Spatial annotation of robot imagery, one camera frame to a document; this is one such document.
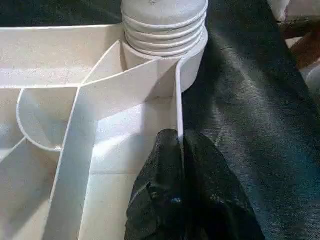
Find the white plastic table leg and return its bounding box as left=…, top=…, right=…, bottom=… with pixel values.
left=120, top=0, right=210, bottom=59

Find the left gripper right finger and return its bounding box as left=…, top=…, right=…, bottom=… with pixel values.
left=183, top=129, right=266, bottom=240

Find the white plastic table top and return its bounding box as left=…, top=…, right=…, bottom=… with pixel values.
left=0, top=23, right=210, bottom=240

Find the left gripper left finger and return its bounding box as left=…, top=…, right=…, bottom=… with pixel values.
left=125, top=128, right=187, bottom=240

